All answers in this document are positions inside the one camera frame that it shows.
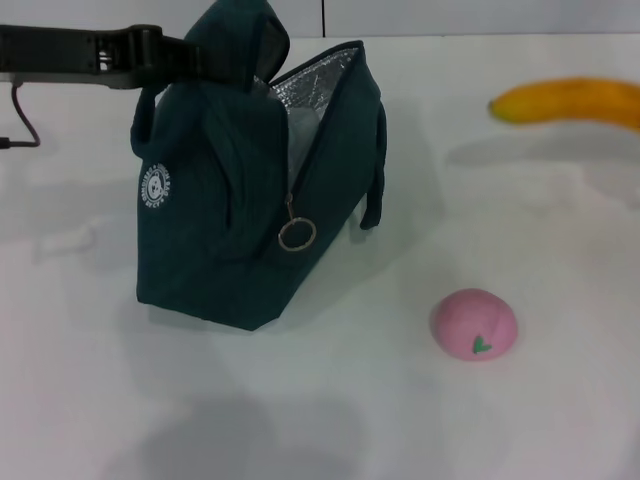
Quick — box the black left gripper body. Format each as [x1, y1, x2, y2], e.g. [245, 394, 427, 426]
[0, 23, 167, 92]

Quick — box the clear plastic food container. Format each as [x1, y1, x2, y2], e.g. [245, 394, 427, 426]
[286, 105, 322, 187]

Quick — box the dark teal insulated lunch bag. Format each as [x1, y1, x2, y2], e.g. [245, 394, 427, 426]
[130, 0, 388, 332]

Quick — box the yellow banana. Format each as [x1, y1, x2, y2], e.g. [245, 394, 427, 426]
[488, 76, 640, 133]

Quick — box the pink peach toy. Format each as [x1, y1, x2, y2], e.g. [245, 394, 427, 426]
[429, 287, 520, 362]

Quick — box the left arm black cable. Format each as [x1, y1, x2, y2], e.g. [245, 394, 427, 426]
[0, 82, 42, 151]

